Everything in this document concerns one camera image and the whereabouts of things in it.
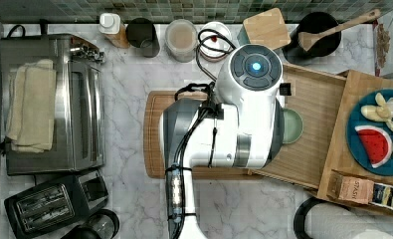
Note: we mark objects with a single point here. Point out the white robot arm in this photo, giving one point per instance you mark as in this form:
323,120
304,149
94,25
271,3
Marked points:
240,124

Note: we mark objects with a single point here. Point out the wooden drawer cabinet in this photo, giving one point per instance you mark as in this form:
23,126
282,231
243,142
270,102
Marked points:
339,158

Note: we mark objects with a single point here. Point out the wooden cutting board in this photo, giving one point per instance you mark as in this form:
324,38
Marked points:
156,103

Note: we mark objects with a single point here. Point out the glass jar with powder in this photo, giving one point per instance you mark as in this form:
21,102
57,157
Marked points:
181,40

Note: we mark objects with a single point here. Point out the green bowl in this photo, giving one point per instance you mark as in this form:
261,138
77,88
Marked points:
293,126

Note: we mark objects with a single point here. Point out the dark empty cup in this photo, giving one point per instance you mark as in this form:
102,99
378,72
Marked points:
141,34

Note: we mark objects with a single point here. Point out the teal canister with wooden lid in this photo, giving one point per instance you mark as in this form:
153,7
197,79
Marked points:
267,28

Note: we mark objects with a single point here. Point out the black utensil holder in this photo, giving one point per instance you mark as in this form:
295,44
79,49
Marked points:
314,23

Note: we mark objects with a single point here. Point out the stainless toaster oven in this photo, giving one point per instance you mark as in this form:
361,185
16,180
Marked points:
78,131

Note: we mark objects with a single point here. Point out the white capped bottle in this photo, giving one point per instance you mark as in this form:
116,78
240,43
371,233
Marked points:
111,26

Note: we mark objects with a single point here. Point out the wooden spoon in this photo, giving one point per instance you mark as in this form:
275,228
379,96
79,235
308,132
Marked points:
308,40

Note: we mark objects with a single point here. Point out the black coffee grinder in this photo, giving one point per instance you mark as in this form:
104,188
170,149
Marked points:
104,224

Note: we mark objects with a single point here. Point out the brown tea box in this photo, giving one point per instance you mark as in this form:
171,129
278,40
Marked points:
349,188

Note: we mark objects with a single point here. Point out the beige folded towel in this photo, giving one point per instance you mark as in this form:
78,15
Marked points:
31,115

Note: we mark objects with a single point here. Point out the black toaster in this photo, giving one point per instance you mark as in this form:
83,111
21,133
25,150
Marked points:
56,203

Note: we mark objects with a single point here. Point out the toy watermelon slice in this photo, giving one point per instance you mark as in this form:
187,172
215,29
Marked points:
376,142

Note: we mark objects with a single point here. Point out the toy banana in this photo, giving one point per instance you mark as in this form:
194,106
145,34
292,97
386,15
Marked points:
382,112

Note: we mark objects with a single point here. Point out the blue plate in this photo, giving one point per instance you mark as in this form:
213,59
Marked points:
354,142

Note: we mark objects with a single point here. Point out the dark blue tea box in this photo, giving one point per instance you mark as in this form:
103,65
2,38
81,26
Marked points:
382,195

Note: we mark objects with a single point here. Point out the oat bites cereal box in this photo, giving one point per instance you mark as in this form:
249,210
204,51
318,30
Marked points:
383,43

